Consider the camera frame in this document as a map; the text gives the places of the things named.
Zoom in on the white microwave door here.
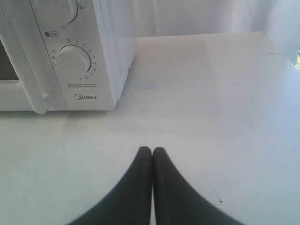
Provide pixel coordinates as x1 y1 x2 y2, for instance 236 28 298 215
0 0 67 114

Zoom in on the white control knob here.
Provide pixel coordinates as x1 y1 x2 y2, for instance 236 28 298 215
33 0 78 27
55 45 91 77

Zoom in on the white backdrop curtain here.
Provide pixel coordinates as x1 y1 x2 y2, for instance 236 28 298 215
103 0 300 68

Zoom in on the upper white control knob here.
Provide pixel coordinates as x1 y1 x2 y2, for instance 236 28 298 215
33 0 78 27

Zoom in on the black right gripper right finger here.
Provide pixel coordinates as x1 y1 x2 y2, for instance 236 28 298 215
152 147 239 225

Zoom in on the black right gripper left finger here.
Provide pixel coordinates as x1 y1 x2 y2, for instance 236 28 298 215
70 146 152 225

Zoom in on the white microwave oven body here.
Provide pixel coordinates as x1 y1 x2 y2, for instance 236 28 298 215
0 0 137 111

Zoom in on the lower white control knob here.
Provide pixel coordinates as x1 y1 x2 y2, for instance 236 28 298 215
55 45 91 77

